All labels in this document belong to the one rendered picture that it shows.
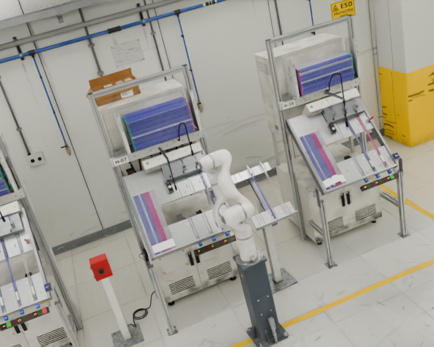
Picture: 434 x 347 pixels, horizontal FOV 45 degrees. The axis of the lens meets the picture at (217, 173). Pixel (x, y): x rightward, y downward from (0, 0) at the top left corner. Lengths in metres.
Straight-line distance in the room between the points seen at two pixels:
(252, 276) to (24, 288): 1.62
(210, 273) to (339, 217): 1.27
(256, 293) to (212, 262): 0.84
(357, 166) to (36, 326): 2.85
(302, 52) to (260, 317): 2.19
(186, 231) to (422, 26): 3.58
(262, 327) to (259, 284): 0.37
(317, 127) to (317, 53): 0.63
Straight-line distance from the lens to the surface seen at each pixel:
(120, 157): 4.01
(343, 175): 4.32
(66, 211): 5.78
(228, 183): 3.40
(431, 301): 4.22
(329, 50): 4.65
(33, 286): 3.99
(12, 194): 4.10
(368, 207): 4.93
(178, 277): 4.42
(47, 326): 4.46
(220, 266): 4.49
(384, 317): 4.09
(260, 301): 3.76
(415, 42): 6.19
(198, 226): 3.97
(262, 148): 6.08
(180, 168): 4.09
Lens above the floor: 2.75
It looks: 25 degrees down
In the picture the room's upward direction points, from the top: 14 degrees counter-clockwise
